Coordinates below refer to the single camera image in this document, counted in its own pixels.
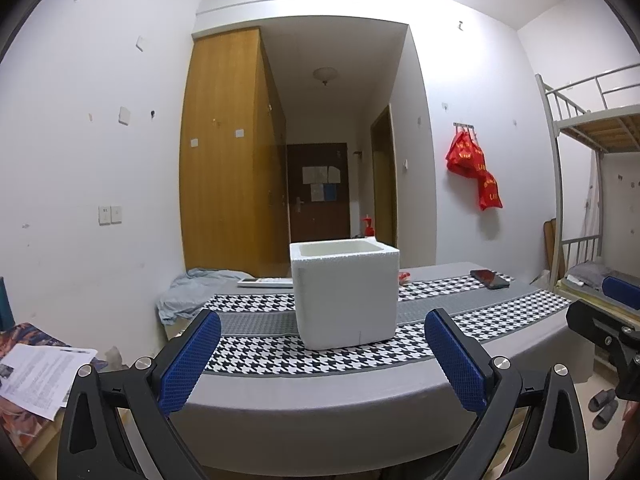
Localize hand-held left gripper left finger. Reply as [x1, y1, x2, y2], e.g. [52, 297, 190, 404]
[57, 307, 223, 480]

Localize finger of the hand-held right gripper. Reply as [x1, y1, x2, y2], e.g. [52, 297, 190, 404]
[566, 300, 640, 361]
[601, 275, 640, 311]

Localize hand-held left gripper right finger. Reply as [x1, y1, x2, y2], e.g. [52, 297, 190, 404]
[424, 307, 591, 480]

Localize white foam box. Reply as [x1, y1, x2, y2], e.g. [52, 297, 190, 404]
[290, 239, 401, 352]

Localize dark grey slipper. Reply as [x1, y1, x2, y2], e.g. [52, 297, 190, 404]
[592, 400, 621, 431]
[587, 388, 618, 411]

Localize grey cloth on bunk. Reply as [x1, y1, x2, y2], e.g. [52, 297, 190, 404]
[567, 259, 611, 288]

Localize grey-blue crumpled clothes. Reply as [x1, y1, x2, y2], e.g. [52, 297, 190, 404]
[157, 267, 258, 325]

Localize wooden board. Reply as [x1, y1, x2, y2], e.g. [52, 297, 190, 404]
[542, 217, 566, 286]

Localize black smartphone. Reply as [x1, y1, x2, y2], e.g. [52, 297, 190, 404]
[470, 269, 511, 290]

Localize white hanging cloth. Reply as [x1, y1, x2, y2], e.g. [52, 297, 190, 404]
[580, 150, 603, 261]

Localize white remote control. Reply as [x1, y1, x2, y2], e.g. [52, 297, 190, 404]
[237, 276, 293, 289]

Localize grey houndstooth tablecloth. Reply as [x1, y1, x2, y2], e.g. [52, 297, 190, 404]
[162, 261, 593, 471]

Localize printed paper sheet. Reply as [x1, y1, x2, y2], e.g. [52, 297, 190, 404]
[0, 344, 98, 421]

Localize metal bunk bed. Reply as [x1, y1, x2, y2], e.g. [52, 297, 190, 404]
[535, 62, 640, 311]

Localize red plastic bag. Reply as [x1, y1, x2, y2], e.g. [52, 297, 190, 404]
[475, 170, 502, 211]
[446, 130, 486, 179]

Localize patterned blanket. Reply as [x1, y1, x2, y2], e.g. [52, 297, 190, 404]
[0, 322, 101, 461]

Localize dark brown door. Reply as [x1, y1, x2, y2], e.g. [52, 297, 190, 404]
[286, 142, 351, 243]

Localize wooden wardrobe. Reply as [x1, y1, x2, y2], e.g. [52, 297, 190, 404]
[179, 27, 292, 278]

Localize wooden door frame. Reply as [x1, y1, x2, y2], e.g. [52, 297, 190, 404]
[370, 104, 398, 248]

